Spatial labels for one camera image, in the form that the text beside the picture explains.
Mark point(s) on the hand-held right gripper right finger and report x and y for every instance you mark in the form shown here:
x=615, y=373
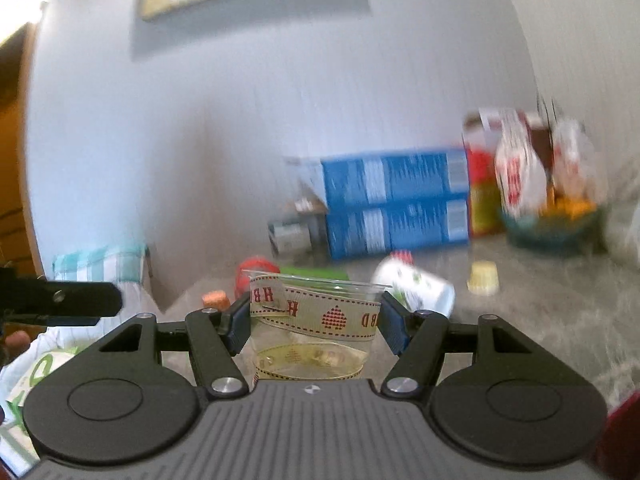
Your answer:
x=392, y=327

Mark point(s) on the white bag with red print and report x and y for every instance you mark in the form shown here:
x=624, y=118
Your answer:
x=575, y=160

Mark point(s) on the white and green bag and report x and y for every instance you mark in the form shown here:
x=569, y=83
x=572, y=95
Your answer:
x=35, y=375

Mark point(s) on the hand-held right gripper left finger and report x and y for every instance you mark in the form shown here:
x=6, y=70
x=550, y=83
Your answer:
x=240, y=327

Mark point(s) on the blue cardboard box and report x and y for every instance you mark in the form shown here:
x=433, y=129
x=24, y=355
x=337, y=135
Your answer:
x=400, y=227
x=395, y=177

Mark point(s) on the cream ribbon with red print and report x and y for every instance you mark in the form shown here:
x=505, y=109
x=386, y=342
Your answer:
x=345, y=317

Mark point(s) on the clear plastic cup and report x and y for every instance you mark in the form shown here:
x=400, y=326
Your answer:
x=310, y=360

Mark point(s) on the wooden door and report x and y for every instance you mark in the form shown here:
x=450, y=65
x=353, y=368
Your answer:
x=15, y=160

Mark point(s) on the small orange object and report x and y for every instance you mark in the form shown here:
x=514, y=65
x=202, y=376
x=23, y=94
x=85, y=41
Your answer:
x=216, y=300

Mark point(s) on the teal checked cloth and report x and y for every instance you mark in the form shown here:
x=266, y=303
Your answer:
x=100, y=262

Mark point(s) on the red and green carton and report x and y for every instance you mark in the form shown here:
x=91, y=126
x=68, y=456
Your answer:
x=481, y=195

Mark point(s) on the person's left hand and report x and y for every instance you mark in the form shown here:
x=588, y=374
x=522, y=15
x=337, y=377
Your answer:
x=17, y=344

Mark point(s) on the brown carton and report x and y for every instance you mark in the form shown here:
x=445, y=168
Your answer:
x=541, y=142

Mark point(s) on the green flat object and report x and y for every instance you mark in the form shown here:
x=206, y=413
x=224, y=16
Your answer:
x=315, y=274

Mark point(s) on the teal bowl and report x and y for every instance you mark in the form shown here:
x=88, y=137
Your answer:
x=550, y=232

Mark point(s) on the orange fruit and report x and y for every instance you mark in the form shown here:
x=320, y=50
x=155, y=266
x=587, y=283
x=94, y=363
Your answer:
x=570, y=207

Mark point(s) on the white carton with red print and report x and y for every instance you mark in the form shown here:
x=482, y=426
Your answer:
x=520, y=170

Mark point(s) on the small yellow cup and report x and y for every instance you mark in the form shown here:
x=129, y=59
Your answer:
x=483, y=278

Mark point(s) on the red round object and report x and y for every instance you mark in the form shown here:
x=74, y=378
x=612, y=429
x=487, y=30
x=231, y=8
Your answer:
x=257, y=267

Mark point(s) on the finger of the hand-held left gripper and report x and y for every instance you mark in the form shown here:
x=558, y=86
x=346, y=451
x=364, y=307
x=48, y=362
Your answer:
x=75, y=297

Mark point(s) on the white cup with green print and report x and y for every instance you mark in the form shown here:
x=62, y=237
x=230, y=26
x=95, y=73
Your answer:
x=420, y=285

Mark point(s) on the grey metal can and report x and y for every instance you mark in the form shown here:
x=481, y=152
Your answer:
x=295, y=237

